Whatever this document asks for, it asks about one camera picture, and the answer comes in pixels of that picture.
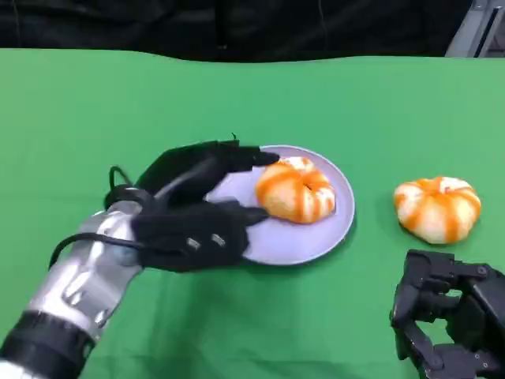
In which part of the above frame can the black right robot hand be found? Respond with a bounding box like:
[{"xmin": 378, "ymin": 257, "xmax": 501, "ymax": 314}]
[{"xmin": 389, "ymin": 248, "xmax": 505, "ymax": 379}]

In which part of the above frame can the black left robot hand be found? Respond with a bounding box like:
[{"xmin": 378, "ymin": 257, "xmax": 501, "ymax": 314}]
[{"xmin": 133, "ymin": 138, "xmax": 282, "ymax": 228}]

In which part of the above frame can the orange and white bread roll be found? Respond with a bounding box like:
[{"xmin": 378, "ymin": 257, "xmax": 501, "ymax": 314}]
[
  {"xmin": 255, "ymin": 156, "xmax": 337, "ymax": 225},
  {"xmin": 393, "ymin": 177, "xmax": 482, "ymax": 245}
]

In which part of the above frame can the green table cloth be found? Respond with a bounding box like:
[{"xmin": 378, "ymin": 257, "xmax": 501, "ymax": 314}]
[{"xmin": 0, "ymin": 47, "xmax": 505, "ymax": 379}]

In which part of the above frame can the black backdrop cloth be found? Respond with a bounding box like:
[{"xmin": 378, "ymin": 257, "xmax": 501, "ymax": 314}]
[{"xmin": 0, "ymin": 0, "xmax": 474, "ymax": 63}]

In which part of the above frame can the lilac plate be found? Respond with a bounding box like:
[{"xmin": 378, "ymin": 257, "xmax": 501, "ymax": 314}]
[{"xmin": 204, "ymin": 144, "xmax": 356, "ymax": 266}]

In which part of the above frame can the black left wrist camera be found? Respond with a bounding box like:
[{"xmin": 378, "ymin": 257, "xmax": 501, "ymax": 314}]
[{"xmin": 131, "ymin": 203, "xmax": 250, "ymax": 273}]

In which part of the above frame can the black cable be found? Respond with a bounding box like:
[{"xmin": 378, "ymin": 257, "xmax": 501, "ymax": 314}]
[
  {"xmin": 103, "ymin": 165, "xmax": 161, "ymax": 210},
  {"xmin": 48, "ymin": 232, "xmax": 189, "ymax": 272}
]

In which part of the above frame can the grey metal frame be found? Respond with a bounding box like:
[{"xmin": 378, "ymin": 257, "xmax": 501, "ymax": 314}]
[{"xmin": 444, "ymin": 0, "xmax": 505, "ymax": 59}]

